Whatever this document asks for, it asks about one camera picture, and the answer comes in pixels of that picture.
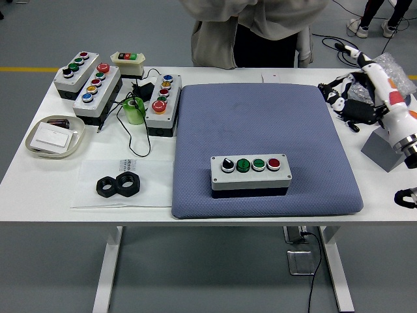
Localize black floor power cable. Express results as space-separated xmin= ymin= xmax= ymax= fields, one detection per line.
xmin=300 ymin=230 xmax=323 ymax=313

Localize grey five-button box mushroom end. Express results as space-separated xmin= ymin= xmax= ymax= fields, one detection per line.
xmin=145 ymin=73 xmax=182 ymax=138

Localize person with white shoes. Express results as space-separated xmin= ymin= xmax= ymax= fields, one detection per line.
xmin=345 ymin=0 xmax=413 ymax=39

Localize black cables on floor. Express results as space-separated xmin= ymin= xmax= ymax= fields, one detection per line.
xmin=321 ymin=3 xmax=417 ymax=68

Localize cream three-button switch box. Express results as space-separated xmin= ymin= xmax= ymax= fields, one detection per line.
xmin=111 ymin=51 xmax=147 ymax=80

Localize clear bubble wrap bag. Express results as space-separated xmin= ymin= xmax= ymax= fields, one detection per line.
xmin=345 ymin=52 xmax=417 ymax=105

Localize grey knob four-button control box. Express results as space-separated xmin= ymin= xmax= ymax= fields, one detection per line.
xmin=210 ymin=153 xmax=293 ymax=199

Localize metal floor socket plate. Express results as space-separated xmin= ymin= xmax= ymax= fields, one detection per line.
xmin=286 ymin=250 xmax=319 ymax=276

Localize green tape roll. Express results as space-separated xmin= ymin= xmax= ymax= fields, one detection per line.
xmin=122 ymin=97 xmax=146 ymax=126

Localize black hex nut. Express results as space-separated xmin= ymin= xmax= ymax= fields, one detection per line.
xmin=115 ymin=171 xmax=141 ymax=197
xmin=96 ymin=175 xmax=119 ymax=197

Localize dark red small case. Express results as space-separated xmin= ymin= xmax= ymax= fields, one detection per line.
xmin=47 ymin=118 xmax=71 ymax=130

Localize white table leg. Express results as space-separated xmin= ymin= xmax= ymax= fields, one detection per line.
xmin=318 ymin=226 xmax=355 ymax=313
xmin=92 ymin=226 xmax=124 ymax=313

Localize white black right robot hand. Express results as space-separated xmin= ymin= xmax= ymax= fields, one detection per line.
xmin=321 ymin=44 xmax=417 ymax=147

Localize clear printed plastic bag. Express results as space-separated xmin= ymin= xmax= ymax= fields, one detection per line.
xmin=70 ymin=158 xmax=175 ymax=209

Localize blue-grey padded mat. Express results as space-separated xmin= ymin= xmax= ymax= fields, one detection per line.
xmin=171 ymin=83 xmax=364 ymax=219

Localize grey five-button box blue end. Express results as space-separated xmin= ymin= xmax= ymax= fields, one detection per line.
xmin=72 ymin=63 xmax=124 ymax=127

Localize black power adapter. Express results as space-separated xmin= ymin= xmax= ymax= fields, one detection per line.
xmin=131 ymin=81 xmax=156 ymax=100

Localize thin black adapter cord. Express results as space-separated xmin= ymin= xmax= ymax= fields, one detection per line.
xmin=96 ymin=67 xmax=162 ymax=157

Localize cream rounded tray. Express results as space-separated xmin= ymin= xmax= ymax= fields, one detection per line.
xmin=25 ymin=115 xmax=86 ymax=160

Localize white wall switch plate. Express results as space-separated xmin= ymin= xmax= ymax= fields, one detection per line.
xmin=31 ymin=122 xmax=74 ymax=153

